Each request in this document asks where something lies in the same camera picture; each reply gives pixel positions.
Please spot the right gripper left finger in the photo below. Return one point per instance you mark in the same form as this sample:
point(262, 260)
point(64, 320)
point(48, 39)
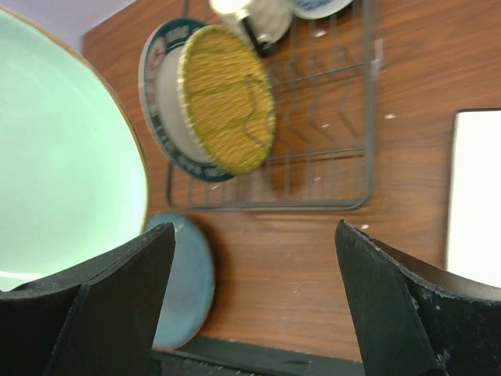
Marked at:
point(96, 318)

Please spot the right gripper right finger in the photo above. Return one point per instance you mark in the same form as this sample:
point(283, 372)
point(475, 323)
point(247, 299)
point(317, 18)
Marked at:
point(413, 318)

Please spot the dark plate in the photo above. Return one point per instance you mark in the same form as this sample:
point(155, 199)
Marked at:
point(190, 290)

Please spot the green plate with flower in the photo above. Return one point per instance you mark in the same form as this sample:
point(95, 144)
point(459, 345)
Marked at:
point(73, 179)

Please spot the yellow woven bamboo plate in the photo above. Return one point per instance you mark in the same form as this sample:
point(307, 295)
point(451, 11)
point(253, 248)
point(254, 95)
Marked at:
point(226, 99)

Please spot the white plate teal lettered rim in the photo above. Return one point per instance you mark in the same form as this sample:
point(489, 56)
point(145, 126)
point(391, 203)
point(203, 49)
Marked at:
point(161, 107)

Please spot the blue floral white bowl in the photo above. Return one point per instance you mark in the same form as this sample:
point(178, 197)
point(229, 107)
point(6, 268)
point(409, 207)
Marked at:
point(318, 9)

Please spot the cream ceramic mug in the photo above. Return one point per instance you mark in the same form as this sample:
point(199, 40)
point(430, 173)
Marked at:
point(260, 23)

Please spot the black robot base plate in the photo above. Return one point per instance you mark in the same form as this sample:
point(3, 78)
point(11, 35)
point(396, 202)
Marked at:
point(213, 356)

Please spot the black wire dish rack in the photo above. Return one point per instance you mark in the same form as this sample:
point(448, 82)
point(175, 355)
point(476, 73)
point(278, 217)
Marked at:
point(324, 75)

